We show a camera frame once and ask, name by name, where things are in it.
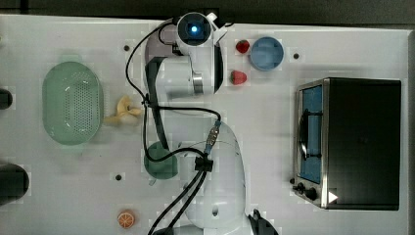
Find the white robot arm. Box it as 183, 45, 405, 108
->
145, 12, 279, 235

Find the yellow toy banana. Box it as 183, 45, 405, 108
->
104, 95, 142, 125

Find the black cylinder container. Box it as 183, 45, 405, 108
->
0, 164, 29, 206

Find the blue bowl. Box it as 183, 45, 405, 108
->
249, 36, 284, 71

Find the green metal cup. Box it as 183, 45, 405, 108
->
144, 141, 178, 186

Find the red toy strawberry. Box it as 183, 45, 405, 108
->
230, 70, 248, 85
236, 40, 250, 54

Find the green perforated colander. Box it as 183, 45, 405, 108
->
42, 62, 104, 146

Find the black toaster oven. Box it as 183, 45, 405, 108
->
290, 77, 401, 211

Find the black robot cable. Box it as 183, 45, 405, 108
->
124, 19, 223, 235

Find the orange slice toy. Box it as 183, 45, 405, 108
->
117, 211, 135, 229

